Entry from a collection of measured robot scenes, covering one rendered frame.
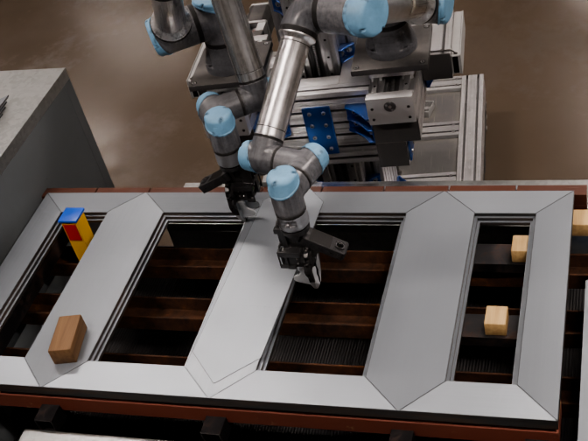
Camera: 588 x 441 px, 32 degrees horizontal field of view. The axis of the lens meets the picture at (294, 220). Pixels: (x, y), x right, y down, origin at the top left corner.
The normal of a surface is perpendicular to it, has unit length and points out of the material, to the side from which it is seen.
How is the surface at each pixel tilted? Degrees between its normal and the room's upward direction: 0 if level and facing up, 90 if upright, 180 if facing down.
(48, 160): 90
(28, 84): 0
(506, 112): 0
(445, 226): 0
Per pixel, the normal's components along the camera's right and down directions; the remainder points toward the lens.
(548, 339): -0.21, -0.75
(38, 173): 0.95, 0.00
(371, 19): 0.76, 0.22
